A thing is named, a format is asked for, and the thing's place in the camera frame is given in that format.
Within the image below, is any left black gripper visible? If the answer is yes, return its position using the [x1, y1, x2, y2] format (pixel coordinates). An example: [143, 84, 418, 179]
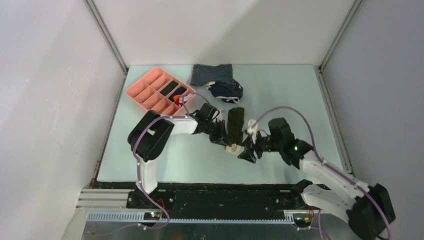
[203, 119, 231, 147]

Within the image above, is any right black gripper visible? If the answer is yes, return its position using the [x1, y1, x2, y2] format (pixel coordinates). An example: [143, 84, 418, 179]
[237, 129, 282, 164]

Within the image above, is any olive green underwear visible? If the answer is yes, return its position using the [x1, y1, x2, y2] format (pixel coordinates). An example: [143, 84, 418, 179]
[226, 107, 245, 155]

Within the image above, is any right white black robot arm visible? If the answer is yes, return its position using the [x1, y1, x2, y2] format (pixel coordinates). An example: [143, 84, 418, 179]
[238, 118, 396, 240]

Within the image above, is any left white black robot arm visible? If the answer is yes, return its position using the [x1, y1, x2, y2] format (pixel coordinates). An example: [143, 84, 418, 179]
[127, 103, 230, 208]

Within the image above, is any navy blue underwear white trim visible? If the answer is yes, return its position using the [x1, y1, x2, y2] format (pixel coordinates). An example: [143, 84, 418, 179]
[206, 81, 244, 104]

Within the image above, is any grey striped folded underwear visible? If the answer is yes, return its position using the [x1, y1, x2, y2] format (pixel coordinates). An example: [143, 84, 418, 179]
[189, 64, 236, 87]

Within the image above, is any red white rolled garment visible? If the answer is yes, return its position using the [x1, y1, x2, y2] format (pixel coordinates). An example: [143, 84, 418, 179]
[170, 93, 194, 107]

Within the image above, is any navy rolled garment in tray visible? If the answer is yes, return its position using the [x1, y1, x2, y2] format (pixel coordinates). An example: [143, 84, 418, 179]
[168, 86, 187, 102]

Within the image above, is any black rolled garment in tray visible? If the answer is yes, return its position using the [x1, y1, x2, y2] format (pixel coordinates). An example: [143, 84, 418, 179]
[160, 80, 178, 96]

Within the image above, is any pink divided organizer tray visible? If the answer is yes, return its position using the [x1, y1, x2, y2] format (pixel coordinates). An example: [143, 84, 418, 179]
[126, 67, 196, 116]

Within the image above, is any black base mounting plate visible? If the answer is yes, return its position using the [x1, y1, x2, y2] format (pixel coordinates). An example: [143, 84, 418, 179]
[126, 182, 324, 220]

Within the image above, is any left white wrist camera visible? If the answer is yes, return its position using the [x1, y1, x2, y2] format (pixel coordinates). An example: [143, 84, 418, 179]
[212, 109, 227, 123]

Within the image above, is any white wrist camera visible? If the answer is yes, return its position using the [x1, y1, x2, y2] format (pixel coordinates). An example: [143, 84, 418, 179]
[212, 109, 227, 123]
[246, 119, 258, 143]

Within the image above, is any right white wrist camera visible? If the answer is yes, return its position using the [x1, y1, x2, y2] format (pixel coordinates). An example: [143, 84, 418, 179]
[246, 119, 258, 143]

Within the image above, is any grey slotted cable duct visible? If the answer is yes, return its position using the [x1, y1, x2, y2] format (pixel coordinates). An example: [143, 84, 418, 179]
[86, 211, 295, 224]

